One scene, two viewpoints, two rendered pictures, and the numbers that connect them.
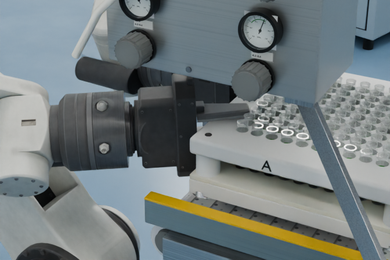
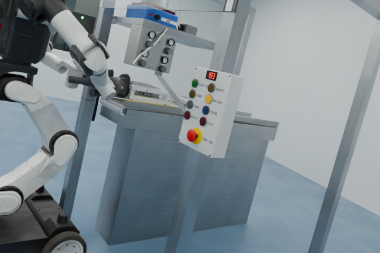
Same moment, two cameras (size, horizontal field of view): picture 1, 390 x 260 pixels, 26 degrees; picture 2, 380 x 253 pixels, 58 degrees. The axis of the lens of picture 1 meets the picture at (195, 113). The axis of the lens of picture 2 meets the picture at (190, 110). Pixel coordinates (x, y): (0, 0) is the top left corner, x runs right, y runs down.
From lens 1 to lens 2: 157 cm
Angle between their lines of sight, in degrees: 69
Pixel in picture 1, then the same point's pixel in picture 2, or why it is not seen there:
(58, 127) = (115, 82)
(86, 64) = (73, 77)
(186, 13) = (151, 56)
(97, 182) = not seen: outside the picture
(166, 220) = (129, 104)
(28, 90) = not seen: hidden behind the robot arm
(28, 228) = (57, 126)
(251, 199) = (142, 98)
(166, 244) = (128, 110)
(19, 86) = not seen: hidden behind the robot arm
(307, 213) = (152, 99)
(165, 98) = (125, 78)
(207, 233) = (138, 105)
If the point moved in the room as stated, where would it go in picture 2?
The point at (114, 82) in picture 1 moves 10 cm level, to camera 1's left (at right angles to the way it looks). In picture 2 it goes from (83, 81) to (70, 80)
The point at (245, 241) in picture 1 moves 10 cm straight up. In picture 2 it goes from (145, 105) to (150, 87)
